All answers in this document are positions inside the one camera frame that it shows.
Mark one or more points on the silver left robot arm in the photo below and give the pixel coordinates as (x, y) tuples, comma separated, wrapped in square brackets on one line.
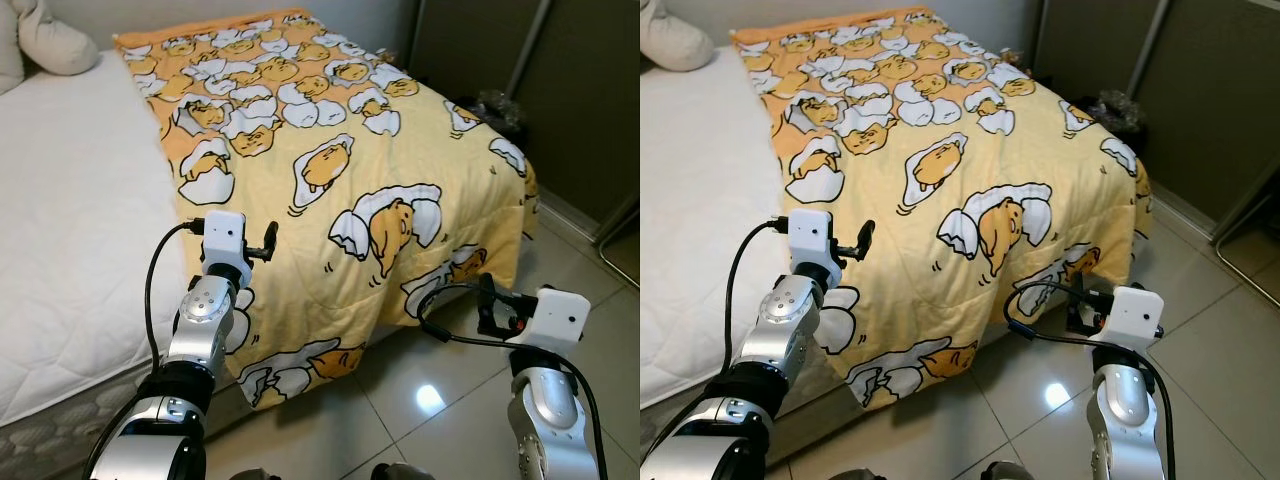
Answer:
[(200, 330), (785, 330)]

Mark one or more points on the yellow cartoon print blanket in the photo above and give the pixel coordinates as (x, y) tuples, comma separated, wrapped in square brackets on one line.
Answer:
[(330, 230), (950, 180)]

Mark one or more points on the black trash bin with bag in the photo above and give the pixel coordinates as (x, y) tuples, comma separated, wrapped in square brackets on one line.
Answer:
[(495, 115), (1118, 120)]

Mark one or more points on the dark grey wardrobe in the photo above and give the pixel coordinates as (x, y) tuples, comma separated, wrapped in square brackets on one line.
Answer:
[(1200, 90), (570, 90)]

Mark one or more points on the beige plush pillow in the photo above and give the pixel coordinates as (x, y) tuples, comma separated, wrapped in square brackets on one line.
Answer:
[(8, 50), (675, 35), (60, 40)]

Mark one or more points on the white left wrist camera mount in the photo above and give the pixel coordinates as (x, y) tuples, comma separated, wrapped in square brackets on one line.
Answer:
[(225, 238), (810, 238)]

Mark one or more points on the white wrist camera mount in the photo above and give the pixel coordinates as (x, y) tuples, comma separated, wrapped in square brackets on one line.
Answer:
[(550, 315), (810, 238), (1128, 315), (225, 238)]

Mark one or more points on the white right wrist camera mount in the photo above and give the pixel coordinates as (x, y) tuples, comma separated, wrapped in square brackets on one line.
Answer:
[(1128, 315), (550, 315)]

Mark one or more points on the silver metal rack frame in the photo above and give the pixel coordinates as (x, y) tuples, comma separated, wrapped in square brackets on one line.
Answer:
[(1245, 240), (620, 245)]

